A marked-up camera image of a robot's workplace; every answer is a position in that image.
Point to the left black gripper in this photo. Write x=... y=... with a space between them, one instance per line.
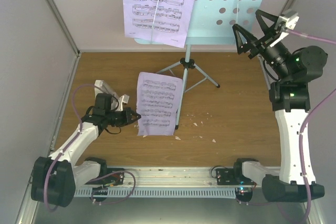
x=127 y=118

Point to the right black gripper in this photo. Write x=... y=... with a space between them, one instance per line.
x=251 y=41

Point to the sheet music page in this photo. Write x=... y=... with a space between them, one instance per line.
x=157 y=101
x=158 y=21

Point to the light blue music stand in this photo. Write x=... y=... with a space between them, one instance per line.
x=211 y=24

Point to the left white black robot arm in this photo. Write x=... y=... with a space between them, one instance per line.
x=57 y=177

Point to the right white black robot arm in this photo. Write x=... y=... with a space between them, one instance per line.
x=290 y=100

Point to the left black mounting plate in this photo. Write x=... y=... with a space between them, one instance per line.
x=116 y=179

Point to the black mounting plate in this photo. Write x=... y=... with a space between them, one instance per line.
x=225 y=176
x=116 y=179

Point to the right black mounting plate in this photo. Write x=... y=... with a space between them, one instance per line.
x=225 y=176

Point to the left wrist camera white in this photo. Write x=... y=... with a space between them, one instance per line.
x=122 y=102

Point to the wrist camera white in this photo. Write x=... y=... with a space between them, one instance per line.
x=286 y=21
x=122 y=102

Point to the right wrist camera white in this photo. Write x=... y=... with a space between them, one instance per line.
x=286 y=21

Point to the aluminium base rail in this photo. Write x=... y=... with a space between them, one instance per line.
x=170 y=177

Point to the grey cable duct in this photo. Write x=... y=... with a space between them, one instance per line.
x=169 y=193

